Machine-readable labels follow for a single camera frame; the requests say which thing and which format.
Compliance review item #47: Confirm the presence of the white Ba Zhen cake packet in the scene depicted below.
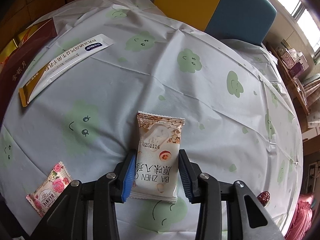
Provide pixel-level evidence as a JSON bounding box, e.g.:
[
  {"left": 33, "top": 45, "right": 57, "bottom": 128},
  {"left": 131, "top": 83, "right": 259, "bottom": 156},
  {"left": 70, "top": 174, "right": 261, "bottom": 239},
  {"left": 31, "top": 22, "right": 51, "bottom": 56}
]
[{"left": 130, "top": 111, "right": 185, "bottom": 203}]

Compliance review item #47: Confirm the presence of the pink rose snack packet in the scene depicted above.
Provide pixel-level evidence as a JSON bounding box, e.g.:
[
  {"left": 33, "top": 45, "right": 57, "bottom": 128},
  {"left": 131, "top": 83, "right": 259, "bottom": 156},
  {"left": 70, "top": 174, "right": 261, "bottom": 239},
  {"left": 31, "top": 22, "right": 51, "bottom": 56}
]
[{"left": 26, "top": 161, "right": 72, "bottom": 217}]

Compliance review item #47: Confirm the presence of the long white gold sachet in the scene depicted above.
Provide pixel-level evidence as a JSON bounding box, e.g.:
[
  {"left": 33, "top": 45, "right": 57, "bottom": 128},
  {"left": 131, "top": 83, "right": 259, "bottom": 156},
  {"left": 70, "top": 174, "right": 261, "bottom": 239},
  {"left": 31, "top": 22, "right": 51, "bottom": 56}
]
[{"left": 19, "top": 34, "right": 114, "bottom": 107}]

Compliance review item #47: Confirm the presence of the pale cloud-print tablecloth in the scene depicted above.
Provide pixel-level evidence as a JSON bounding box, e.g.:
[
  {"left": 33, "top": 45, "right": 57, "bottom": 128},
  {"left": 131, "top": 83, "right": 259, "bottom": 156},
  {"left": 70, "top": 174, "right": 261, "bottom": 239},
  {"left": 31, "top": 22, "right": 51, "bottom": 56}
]
[{"left": 1, "top": 0, "right": 303, "bottom": 234}]

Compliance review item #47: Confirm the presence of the dark red jujube date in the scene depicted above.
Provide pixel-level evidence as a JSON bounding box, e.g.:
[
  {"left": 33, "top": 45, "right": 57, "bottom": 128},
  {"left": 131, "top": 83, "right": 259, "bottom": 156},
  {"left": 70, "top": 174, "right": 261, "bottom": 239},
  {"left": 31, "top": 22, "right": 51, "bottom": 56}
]
[{"left": 257, "top": 191, "right": 271, "bottom": 207}]

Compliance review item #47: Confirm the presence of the pink garment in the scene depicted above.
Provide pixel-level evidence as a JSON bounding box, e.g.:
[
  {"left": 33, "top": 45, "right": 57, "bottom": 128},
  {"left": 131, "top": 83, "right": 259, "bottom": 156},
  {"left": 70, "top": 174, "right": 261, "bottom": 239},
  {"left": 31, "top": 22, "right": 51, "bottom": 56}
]
[{"left": 285, "top": 193, "right": 314, "bottom": 240}]

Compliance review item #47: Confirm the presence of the wooden side table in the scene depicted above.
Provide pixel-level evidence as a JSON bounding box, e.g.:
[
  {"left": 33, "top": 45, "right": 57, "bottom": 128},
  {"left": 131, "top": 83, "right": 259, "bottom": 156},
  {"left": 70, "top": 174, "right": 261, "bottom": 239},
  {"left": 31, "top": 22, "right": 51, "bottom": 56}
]
[{"left": 265, "top": 42, "right": 310, "bottom": 116}]

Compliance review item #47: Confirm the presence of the purple small box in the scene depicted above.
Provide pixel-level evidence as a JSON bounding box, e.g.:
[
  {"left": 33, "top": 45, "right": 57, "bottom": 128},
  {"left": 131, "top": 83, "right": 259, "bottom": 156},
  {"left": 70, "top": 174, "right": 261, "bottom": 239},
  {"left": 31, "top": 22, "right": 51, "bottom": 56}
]
[{"left": 289, "top": 61, "right": 308, "bottom": 78}]

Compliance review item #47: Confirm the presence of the tissue box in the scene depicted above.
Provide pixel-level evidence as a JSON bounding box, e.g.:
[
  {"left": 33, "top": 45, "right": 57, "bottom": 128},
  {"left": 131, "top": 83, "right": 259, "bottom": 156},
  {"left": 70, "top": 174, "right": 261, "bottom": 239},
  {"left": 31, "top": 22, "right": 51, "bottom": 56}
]
[{"left": 276, "top": 39, "right": 305, "bottom": 69}]

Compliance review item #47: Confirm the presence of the red gift box gold interior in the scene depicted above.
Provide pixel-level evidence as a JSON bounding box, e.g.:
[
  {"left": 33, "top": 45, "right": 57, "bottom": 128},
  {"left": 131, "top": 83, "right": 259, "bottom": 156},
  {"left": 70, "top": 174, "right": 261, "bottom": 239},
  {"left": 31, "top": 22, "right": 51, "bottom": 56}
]
[{"left": 1, "top": 18, "right": 57, "bottom": 107}]

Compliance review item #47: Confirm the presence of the grey yellow blue chair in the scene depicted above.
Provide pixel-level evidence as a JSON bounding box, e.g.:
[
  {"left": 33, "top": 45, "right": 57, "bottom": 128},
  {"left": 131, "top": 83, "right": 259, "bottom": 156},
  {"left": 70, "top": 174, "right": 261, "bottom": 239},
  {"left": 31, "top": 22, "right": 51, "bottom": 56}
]
[{"left": 151, "top": 0, "right": 277, "bottom": 45}]

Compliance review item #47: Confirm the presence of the window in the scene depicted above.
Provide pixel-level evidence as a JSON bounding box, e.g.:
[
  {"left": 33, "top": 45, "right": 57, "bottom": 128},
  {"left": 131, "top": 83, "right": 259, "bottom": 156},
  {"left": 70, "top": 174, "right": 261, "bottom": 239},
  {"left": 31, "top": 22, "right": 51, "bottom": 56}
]
[{"left": 277, "top": 0, "right": 319, "bottom": 58}]

